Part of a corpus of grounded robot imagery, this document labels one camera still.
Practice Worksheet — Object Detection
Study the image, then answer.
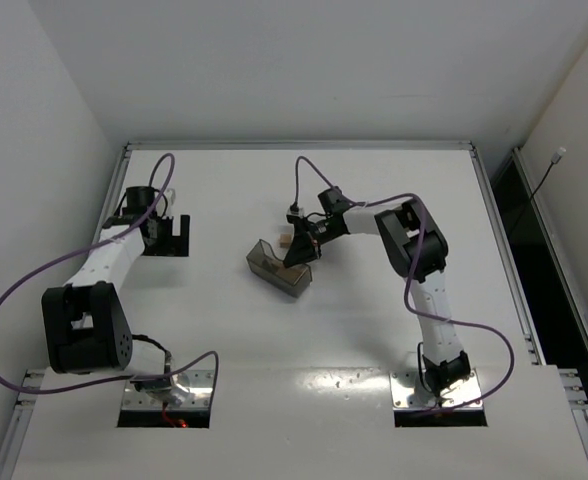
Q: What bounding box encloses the light wood cube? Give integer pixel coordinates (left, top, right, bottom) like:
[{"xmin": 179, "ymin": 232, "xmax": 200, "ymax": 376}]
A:
[{"xmin": 279, "ymin": 234, "xmax": 292, "ymax": 249}]

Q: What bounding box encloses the clear grey plastic bin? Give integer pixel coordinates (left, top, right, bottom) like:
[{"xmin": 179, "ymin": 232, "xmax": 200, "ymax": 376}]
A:
[{"xmin": 246, "ymin": 239, "xmax": 313, "ymax": 298}]

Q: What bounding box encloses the long light wood block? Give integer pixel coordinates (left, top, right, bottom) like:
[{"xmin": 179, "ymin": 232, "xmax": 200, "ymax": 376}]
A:
[{"xmin": 276, "ymin": 266, "xmax": 306, "ymax": 284}]

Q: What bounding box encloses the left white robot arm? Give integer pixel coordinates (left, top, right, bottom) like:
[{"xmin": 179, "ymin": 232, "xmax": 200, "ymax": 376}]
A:
[{"xmin": 41, "ymin": 186, "xmax": 190, "ymax": 383}]

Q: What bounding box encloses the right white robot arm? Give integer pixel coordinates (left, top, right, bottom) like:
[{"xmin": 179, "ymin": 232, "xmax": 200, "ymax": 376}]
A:
[{"xmin": 283, "ymin": 187, "xmax": 471, "ymax": 397}]

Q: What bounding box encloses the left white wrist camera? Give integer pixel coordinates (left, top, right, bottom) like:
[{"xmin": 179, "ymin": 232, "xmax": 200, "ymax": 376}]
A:
[{"xmin": 163, "ymin": 188, "xmax": 176, "ymax": 211}]

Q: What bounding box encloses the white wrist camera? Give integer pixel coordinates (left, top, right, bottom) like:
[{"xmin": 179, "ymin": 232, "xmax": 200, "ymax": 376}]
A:
[
  {"xmin": 286, "ymin": 204, "xmax": 305, "ymax": 224},
  {"xmin": 163, "ymin": 188, "xmax": 176, "ymax": 211}
]

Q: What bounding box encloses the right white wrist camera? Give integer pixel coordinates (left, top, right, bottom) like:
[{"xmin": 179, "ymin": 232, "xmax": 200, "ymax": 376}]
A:
[{"xmin": 286, "ymin": 204, "xmax": 305, "ymax": 224}]

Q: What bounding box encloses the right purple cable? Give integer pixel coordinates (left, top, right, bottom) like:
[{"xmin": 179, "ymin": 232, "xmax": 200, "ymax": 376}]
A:
[{"xmin": 293, "ymin": 155, "xmax": 516, "ymax": 419}]

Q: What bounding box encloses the purple cable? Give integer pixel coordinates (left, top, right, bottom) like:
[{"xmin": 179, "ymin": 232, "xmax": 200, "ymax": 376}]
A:
[
  {"xmin": 293, "ymin": 155, "xmax": 516, "ymax": 419},
  {"xmin": 0, "ymin": 153, "xmax": 220, "ymax": 396}
]

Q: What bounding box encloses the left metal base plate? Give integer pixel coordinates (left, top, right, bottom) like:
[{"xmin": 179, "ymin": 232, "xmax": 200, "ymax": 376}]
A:
[{"xmin": 121, "ymin": 370, "xmax": 216, "ymax": 412}]

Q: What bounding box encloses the metal base plate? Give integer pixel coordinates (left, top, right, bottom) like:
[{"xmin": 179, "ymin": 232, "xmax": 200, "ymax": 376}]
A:
[
  {"xmin": 121, "ymin": 370, "xmax": 216, "ymax": 412},
  {"xmin": 388, "ymin": 368, "xmax": 486, "ymax": 412}
]

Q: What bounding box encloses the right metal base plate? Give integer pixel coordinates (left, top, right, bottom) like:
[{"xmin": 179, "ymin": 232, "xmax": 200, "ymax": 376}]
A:
[{"xmin": 388, "ymin": 368, "xmax": 486, "ymax": 412}]

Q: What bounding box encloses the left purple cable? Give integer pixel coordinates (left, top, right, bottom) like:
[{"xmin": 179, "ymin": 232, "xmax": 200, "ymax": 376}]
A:
[{"xmin": 0, "ymin": 153, "xmax": 220, "ymax": 396}]

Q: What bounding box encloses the black wall cable with plug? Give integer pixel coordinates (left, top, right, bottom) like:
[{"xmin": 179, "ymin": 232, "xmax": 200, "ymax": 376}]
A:
[{"xmin": 516, "ymin": 146, "xmax": 568, "ymax": 221}]

